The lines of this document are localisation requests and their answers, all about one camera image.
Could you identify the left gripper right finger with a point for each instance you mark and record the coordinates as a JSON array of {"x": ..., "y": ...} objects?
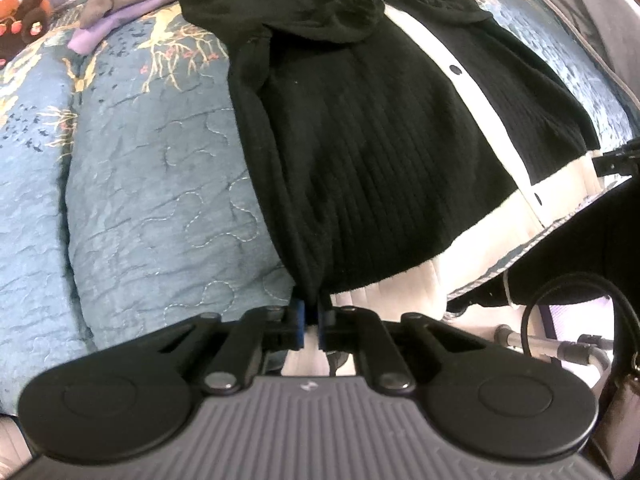
[{"x": 362, "y": 333}]

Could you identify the grey blue blanket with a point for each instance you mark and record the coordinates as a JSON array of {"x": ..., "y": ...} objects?
[{"x": 611, "y": 27}]

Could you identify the red panda plush toy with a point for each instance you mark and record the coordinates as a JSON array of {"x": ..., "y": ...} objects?
[{"x": 22, "y": 23}]

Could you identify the grey metal tube frame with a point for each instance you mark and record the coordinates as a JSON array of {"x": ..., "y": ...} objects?
[{"x": 573, "y": 352}]

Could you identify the blue floral quilted bedspread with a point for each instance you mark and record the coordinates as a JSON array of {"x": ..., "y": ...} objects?
[{"x": 126, "y": 202}]

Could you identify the folded purple garment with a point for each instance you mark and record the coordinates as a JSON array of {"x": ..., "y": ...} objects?
[{"x": 85, "y": 40}]

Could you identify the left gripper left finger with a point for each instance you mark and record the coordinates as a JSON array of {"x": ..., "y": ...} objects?
[{"x": 249, "y": 342}]

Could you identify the brown handbag with black strap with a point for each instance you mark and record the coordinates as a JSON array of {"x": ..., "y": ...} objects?
[{"x": 614, "y": 442}]

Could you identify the black white knit cardigan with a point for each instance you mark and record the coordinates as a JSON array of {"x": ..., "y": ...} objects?
[{"x": 398, "y": 148}]

